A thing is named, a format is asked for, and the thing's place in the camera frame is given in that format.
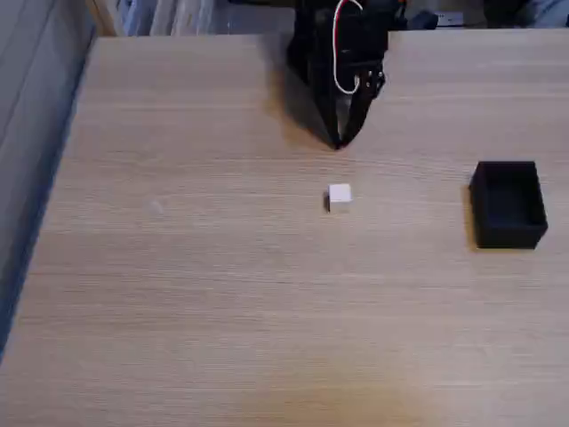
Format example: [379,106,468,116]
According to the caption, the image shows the white cube block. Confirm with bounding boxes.
[327,182,354,214]

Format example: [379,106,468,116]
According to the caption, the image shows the black open box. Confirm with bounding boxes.
[469,160,549,250]

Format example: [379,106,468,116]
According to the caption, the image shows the black device with white label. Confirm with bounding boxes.
[406,10,464,32]

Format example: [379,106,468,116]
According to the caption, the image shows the white stacked panels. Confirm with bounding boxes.
[118,0,226,37]

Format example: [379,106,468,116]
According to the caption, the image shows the dark blue object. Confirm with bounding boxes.
[483,0,569,29]

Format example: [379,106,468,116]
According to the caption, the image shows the white red servo cable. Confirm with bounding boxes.
[332,0,365,96]

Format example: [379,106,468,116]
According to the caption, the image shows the light wooden frame bar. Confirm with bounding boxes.
[85,0,119,37]

